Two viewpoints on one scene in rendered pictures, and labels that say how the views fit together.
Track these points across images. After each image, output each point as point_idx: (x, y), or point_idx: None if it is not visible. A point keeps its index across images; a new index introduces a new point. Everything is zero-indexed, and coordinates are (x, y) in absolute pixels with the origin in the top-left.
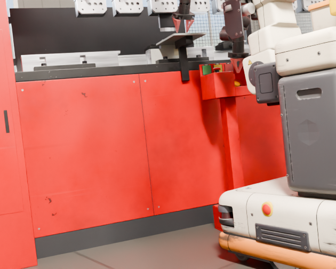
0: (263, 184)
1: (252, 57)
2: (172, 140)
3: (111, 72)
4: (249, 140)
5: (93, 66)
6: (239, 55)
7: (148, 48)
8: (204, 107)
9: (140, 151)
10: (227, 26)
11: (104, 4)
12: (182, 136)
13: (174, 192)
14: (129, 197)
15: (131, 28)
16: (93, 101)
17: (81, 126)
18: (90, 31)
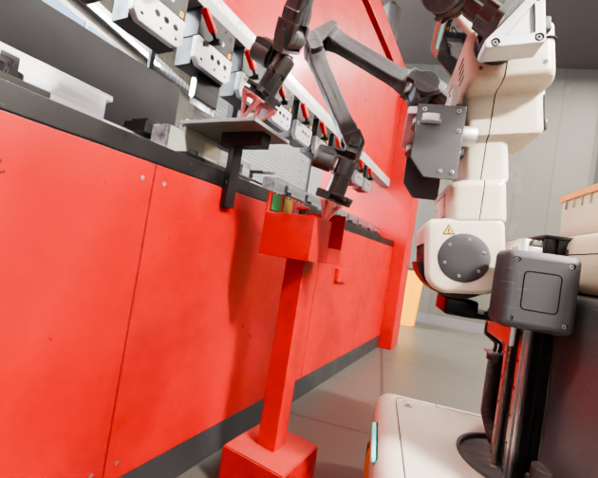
0: (417, 461)
1: (457, 223)
2: (178, 315)
3: (98, 136)
4: (270, 317)
5: None
6: (345, 200)
7: (137, 122)
8: (236, 260)
9: (111, 338)
10: (419, 151)
11: None
12: (196, 308)
13: (155, 421)
14: (51, 459)
15: (95, 74)
16: (20, 193)
17: None
18: (7, 32)
